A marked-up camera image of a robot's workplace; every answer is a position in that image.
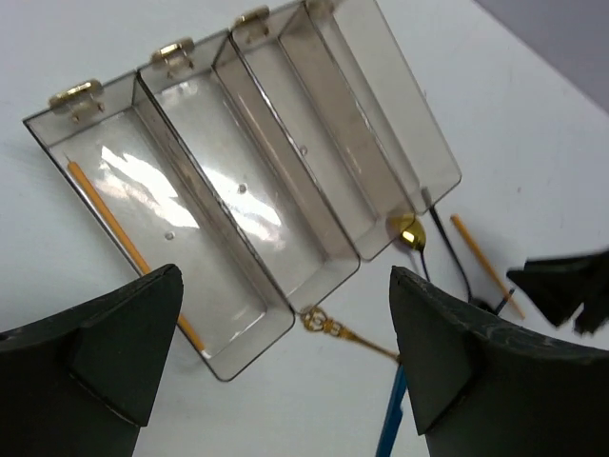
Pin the gold bowl rainbow spoon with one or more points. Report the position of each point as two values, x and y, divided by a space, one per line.
411 233

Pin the gold ornate fork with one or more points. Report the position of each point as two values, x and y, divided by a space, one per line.
316 320

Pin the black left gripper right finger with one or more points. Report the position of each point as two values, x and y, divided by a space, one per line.
482 386

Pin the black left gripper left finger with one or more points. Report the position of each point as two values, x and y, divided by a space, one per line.
83 381

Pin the blue knife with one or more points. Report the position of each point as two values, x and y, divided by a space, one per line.
393 415

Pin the clear smoked compartment organizer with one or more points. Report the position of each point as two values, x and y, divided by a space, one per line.
264 161

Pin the dark blue chopstick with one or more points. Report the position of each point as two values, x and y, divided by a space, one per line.
504 301

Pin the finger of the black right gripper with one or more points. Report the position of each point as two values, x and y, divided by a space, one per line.
574 287

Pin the black spoon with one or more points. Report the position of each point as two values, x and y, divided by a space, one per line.
471 298

